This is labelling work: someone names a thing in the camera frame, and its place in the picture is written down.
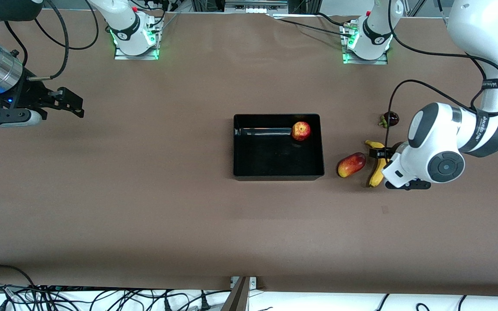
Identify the grey metal post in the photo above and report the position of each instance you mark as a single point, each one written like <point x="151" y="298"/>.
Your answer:
<point x="237" y="300"/>

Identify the table cover sheet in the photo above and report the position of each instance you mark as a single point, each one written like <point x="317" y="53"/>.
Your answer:
<point x="231" y="237"/>

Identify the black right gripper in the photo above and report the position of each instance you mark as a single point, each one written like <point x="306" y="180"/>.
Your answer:
<point x="29" y="96"/>

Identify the white cloth sheet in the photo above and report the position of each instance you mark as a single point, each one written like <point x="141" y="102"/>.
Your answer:
<point x="318" y="302"/>

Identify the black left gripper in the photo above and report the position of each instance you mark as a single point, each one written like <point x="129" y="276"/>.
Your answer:
<point x="381" y="153"/>

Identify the red yellow mango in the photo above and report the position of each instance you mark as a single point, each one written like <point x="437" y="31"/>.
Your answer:
<point x="351" y="164"/>

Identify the red yellow apple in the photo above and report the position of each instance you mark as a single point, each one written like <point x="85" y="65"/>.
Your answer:
<point x="301" y="131"/>

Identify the yellow banana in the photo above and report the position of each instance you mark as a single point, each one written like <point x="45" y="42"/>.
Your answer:
<point x="378" y="175"/>

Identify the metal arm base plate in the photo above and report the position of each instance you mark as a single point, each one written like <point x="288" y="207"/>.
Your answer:
<point x="363" y="61"/>
<point x="121" y="56"/>

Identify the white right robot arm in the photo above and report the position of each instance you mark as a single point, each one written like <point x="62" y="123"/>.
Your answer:
<point x="123" y="21"/>

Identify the black plastic box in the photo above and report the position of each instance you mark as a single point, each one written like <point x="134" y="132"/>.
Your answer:
<point x="275" y="160"/>

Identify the small metal bracket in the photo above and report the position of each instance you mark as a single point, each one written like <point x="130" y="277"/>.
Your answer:
<point x="253" y="283"/>

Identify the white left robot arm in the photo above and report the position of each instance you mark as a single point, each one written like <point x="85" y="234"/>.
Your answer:
<point x="443" y="129"/>

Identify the silver equipment box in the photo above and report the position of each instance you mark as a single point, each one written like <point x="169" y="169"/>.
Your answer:
<point x="253" y="6"/>

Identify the dark purple mangosteen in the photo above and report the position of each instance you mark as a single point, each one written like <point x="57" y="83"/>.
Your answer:
<point x="391" y="119"/>

